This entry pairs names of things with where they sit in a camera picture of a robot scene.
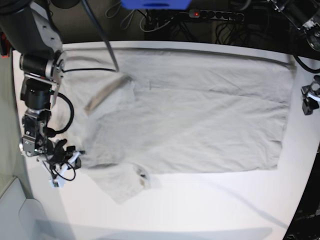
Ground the blue box overhead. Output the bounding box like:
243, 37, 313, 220
121, 0, 191, 10

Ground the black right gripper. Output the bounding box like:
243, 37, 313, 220
19, 137, 77, 161

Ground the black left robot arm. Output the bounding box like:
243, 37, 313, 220
270, 0, 320, 116

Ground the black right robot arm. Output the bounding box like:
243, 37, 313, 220
0, 0, 80, 180

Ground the grey t-shirt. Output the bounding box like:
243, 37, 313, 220
61, 49, 296, 203

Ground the black power strip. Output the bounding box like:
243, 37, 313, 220
188, 9, 245, 22

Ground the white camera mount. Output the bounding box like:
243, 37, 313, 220
42, 150, 86, 188

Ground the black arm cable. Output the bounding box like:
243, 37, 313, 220
46, 92, 75, 137

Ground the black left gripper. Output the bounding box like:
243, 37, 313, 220
301, 77, 320, 116

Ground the red and black clamp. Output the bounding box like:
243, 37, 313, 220
0, 32, 12, 58

